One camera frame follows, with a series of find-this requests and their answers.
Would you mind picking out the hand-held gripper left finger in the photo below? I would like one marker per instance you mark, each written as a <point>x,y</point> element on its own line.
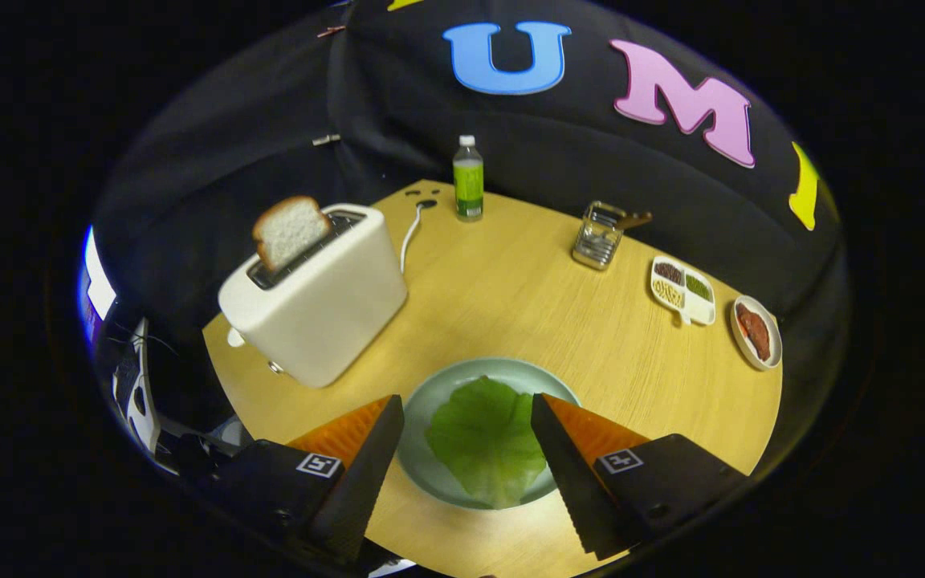
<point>362,474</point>

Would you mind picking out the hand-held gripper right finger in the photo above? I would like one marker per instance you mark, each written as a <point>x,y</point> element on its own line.
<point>571,474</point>

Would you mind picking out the green lettuce leaf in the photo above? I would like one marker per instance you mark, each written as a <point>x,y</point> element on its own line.
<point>482,441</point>

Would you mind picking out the white bread slice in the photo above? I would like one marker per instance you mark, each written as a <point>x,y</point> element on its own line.
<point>290,231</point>

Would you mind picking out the pale green round plate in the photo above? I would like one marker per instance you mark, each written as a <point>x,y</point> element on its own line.
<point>438,393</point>

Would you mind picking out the cream white toaster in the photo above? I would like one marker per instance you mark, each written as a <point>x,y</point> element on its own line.
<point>326,305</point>

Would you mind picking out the white divided bean dish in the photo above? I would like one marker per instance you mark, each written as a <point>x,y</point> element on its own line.
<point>699,309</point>

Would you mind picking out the red brown meat slice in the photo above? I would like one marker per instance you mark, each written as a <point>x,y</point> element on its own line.
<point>754,331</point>

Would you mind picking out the white round meat plate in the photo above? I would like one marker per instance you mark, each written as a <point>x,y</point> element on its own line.
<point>774,337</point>

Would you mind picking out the green label drink bottle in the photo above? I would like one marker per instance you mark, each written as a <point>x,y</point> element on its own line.
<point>468,185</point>

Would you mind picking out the white cloth clip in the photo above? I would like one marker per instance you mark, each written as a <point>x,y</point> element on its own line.
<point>326,140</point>

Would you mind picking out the pink cloth clip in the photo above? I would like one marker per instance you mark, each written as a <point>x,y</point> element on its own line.
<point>331,31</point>

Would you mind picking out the white metal frame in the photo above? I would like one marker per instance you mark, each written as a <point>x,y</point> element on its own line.
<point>141,409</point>

